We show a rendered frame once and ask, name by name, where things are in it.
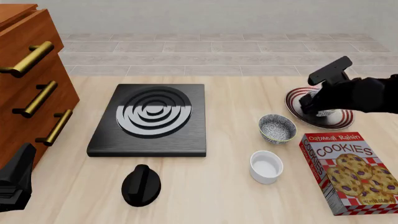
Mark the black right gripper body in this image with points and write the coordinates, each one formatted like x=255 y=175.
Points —
x=335 y=98

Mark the small white ramekin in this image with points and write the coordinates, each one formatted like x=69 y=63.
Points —
x=266 y=168

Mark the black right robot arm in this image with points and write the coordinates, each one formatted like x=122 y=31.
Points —
x=379 y=95

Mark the oatmeal raisin cookie box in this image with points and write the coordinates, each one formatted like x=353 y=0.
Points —
x=351 y=172

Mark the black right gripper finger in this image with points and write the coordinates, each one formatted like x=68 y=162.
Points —
x=307 y=103

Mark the small flat plate on stalk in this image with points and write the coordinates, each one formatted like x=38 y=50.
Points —
x=330 y=69

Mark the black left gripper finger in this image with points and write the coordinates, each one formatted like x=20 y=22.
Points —
x=26 y=156

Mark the flat black stove plate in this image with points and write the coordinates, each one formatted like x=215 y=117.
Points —
x=105 y=140

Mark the white plate with red rings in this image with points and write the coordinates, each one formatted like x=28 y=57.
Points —
x=339 y=121

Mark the wooden cabinet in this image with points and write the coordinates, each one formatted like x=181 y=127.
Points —
x=18 y=23

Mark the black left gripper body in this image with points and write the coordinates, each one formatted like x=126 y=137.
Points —
x=14 y=189

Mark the round black stove knob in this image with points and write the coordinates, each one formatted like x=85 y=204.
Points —
x=141 y=186

